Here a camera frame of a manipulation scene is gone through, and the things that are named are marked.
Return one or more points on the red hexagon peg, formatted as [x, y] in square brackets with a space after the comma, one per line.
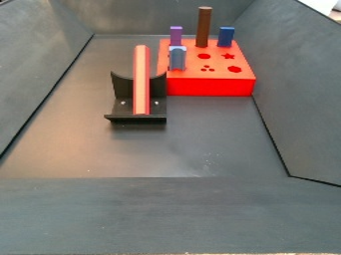
[142, 80]

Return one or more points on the red peg board block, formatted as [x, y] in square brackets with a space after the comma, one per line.
[217, 71]

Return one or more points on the black curved cradle stand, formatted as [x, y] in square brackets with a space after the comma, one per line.
[122, 114]

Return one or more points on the light blue notched peg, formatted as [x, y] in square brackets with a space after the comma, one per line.
[177, 57]

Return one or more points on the purple square peg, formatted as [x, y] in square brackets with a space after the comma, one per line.
[175, 35]

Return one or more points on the blue rectangular peg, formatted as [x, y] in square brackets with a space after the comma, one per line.
[225, 36]

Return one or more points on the brown cylinder peg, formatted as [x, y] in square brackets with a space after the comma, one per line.
[202, 26]

